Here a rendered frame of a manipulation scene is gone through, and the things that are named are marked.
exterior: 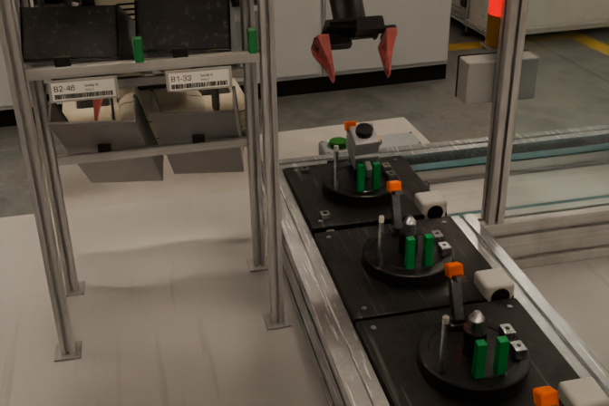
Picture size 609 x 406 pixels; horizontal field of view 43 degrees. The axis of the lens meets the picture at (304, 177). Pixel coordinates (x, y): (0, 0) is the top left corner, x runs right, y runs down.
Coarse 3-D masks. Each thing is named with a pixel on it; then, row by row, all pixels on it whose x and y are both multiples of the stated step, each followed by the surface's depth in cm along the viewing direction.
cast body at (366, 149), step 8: (352, 128) 136; (360, 128) 135; (368, 128) 135; (352, 136) 135; (360, 136) 135; (368, 136) 134; (376, 136) 135; (352, 144) 136; (360, 144) 134; (368, 144) 134; (376, 144) 135; (352, 152) 137; (360, 152) 136; (368, 152) 136; (376, 152) 136; (352, 160) 138; (360, 160) 136; (368, 160) 137; (376, 160) 137; (368, 168) 136; (368, 176) 137
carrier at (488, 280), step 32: (416, 224) 131; (448, 224) 131; (352, 256) 122; (384, 256) 118; (416, 256) 118; (448, 256) 118; (480, 256) 122; (352, 288) 115; (384, 288) 114; (416, 288) 114; (448, 288) 114; (480, 288) 113; (512, 288) 112; (352, 320) 109
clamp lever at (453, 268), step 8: (448, 264) 102; (456, 264) 101; (448, 272) 101; (456, 272) 101; (456, 280) 100; (464, 280) 100; (456, 288) 102; (456, 296) 102; (456, 304) 102; (456, 312) 102; (456, 320) 102
